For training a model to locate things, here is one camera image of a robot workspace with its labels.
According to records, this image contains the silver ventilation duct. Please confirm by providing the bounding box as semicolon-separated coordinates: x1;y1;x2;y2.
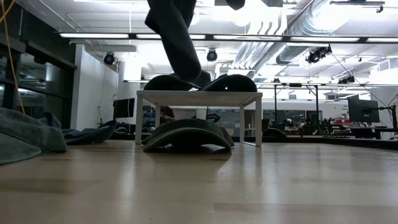
233;0;333;74

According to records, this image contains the yellow cable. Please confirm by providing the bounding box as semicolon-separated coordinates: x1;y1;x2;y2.
0;0;26;114

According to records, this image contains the blue denim cap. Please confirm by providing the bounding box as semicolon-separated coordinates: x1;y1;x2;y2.
200;73;258;93
144;0;203;82

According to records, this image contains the black track light cluster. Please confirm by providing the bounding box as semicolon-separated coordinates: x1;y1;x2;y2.
306;45;333;65
338;75;356;85

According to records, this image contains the white perforated metal shelf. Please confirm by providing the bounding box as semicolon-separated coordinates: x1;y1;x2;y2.
135;90;264;147

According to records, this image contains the dark green cap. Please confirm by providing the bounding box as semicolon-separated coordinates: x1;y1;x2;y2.
141;118;236;154

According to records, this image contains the black overhead rig frame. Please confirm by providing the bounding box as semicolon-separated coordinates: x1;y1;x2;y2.
198;80;320;131

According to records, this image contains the black computer monitor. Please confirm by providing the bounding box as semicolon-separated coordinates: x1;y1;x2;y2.
347;95;381;124
112;98;136;119

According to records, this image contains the long ceiling light bar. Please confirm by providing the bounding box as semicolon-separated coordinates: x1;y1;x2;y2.
58;32;398;44

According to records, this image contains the person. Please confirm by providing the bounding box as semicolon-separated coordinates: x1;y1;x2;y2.
159;105;177;124

